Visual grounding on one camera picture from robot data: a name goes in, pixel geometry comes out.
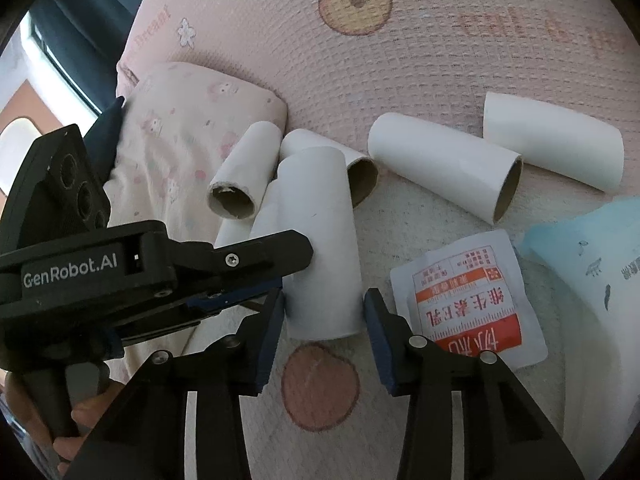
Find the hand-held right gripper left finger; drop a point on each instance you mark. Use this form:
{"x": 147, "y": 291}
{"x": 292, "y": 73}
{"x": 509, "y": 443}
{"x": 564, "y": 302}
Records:
{"x": 267, "y": 340}

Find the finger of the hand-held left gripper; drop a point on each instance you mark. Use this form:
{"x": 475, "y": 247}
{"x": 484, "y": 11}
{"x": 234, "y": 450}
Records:
{"x": 227, "y": 301}
{"x": 260, "y": 252}

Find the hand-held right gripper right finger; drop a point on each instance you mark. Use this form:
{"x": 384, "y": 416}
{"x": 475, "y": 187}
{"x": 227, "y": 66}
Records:
{"x": 384, "y": 350}

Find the white cardboard paper tube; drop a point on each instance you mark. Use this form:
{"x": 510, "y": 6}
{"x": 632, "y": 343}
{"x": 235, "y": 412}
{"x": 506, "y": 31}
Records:
{"x": 320, "y": 142}
{"x": 440, "y": 160}
{"x": 265, "y": 212}
{"x": 247, "y": 165}
{"x": 555, "y": 142}
{"x": 320, "y": 220}

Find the person's left hand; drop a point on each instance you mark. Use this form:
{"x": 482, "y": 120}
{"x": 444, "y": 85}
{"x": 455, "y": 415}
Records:
{"x": 87, "y": 412}

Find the white sachet with red label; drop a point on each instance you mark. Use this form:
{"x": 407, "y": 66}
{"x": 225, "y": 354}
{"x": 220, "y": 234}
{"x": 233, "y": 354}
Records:
{"x": 470, "y": 305}

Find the pink printed pillow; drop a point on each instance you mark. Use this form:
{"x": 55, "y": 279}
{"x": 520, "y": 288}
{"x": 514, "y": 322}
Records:
{"x": 175, "y": 135}

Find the window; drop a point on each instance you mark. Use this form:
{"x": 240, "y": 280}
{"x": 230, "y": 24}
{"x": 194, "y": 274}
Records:
{"x": 30, "y": 75}

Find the light blue printed packet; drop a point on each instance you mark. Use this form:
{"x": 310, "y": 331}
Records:
{"x": 595, "y": 280}

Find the pink printed blanket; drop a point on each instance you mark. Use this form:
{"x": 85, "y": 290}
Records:
{"x": 400, "y": 60}

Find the dark curtain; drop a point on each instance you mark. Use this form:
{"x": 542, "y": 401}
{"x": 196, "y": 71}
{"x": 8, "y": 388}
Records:
{"x": 100, "y": 25}

